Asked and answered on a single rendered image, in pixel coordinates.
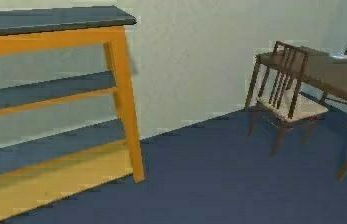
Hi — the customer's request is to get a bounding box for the brown wooden dining table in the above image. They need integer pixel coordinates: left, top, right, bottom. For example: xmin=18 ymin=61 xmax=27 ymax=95
xmin=244 ymin=45 xmax=347 ymax=181

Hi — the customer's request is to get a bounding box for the small pale blue glass dish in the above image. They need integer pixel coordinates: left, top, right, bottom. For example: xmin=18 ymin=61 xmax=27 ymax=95
xmin=329 ymin=51 xmax=347 ymax=60

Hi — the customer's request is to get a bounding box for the orange shelf with blue boards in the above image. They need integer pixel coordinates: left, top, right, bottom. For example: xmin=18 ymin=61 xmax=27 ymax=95
xmin=0 ymin=5 xmax=146 ymax=224

